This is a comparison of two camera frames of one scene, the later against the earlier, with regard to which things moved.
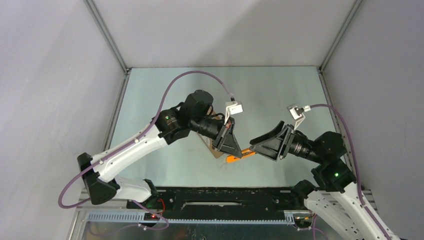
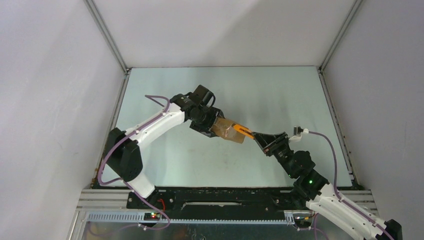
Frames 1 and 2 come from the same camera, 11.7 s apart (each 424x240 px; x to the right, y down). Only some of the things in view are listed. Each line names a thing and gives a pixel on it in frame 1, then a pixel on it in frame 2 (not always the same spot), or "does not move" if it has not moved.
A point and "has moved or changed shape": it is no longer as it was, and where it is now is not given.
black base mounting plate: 221,199 does not move
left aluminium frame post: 101,24 does not move
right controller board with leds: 303,221 does not move
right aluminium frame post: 346,22 does not move
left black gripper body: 226,129 to 207,117
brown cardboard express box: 208,141 has moved or changed shape
